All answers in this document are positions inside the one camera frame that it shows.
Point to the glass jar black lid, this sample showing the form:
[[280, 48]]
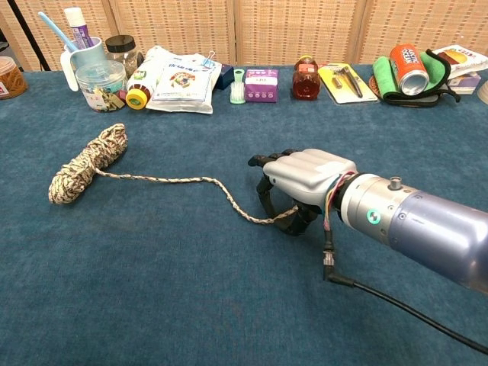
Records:
[[122, 49]]

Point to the white purple small box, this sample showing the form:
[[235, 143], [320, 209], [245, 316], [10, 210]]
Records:
[[465, 84]]

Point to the white purple toothpaste tube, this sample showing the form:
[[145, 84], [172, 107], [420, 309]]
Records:
[[78, 26]]

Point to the razor in yellow package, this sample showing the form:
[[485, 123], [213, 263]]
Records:
[[343, 89]]

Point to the white plastic pouch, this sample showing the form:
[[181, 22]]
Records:
[[158, 55]]

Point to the black edged cloth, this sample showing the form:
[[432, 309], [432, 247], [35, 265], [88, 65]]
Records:
[[419, 100]]

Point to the bamboo folding screen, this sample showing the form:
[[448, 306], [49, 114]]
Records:
[[267, 30]]

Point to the black tripod stand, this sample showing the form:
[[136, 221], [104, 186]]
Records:
[[28, 38]]

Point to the brown jar orange lid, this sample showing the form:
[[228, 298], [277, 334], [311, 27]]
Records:
[[11, 80]]

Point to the white snack packet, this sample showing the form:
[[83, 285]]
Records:
[[463, 57]]

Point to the white bottle yellow cap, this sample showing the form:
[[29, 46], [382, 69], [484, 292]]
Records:
[[139, 95]]

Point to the white sugar bag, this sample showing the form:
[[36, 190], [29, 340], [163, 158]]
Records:
[[183, 85]]

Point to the brown woven coaster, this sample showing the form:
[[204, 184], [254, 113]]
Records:
[[373, 89]]

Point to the green cloth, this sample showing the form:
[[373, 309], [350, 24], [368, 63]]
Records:
[[383, 72]]

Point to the blue binder clip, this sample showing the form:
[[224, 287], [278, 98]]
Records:
[[207, 61]]

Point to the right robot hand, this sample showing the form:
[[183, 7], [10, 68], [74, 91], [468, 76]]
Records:
[[305, 171]]

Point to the clear jar of small clips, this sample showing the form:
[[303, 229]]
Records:
[[99, 84]]

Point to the beige bowl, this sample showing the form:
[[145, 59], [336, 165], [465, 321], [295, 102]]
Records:
[[484, 93]]

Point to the light blue toothbrush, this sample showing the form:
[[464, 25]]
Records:
[[57, 30]]

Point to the dark blue box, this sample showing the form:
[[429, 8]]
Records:
[[225, 76]]

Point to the orange drink can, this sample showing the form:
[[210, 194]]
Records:
[[408, 65]]

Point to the blue table mat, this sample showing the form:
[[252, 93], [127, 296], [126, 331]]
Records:
[[190, 286]]

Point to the mint green brush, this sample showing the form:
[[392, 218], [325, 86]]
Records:
[[237, 93]]

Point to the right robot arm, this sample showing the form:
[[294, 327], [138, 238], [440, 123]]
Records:
[[419, 225]]

